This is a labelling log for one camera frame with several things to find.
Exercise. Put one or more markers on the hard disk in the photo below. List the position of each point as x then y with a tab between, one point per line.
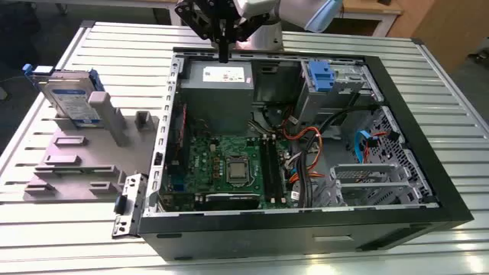
72	100

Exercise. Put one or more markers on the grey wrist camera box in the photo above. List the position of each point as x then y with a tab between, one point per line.
248	7

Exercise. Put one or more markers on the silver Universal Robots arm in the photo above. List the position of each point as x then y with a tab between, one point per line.
267	37

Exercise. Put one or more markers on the blue drive latch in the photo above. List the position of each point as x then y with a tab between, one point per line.
322	77

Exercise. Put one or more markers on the metal disk bay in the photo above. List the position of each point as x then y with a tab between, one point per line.
367	185

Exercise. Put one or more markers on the metal slot retention bracket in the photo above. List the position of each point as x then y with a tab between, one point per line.
134	183

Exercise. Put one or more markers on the blue port connector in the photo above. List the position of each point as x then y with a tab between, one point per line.
179	184

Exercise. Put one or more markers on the wooden top desk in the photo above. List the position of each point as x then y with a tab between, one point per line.
367	8
115	2

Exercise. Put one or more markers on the wooden cabinet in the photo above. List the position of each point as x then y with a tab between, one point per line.
439	28

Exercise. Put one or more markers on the black RAM slot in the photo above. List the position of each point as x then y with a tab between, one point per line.
266	169
275	169
279	169
270	169

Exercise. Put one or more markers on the grey power supply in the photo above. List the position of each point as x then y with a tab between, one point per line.
218	109

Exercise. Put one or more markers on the green motherboard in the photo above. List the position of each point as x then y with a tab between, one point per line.
203	149

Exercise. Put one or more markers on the CPU socket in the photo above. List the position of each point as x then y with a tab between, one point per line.
252	172

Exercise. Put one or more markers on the black open PC case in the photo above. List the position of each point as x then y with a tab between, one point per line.
267	237

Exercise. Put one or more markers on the metal optical drive cage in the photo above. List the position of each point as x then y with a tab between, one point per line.
311	103

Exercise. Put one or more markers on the silver CPU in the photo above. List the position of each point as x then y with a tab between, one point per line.
238	169

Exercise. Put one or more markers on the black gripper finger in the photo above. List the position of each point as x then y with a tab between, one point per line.
195	23
248	30

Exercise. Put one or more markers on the grey parts rack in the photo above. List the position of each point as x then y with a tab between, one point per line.
95	160

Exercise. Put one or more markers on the black graphics card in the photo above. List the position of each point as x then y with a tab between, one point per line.
230	200

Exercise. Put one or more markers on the black office chair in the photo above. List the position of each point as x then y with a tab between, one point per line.
19	34

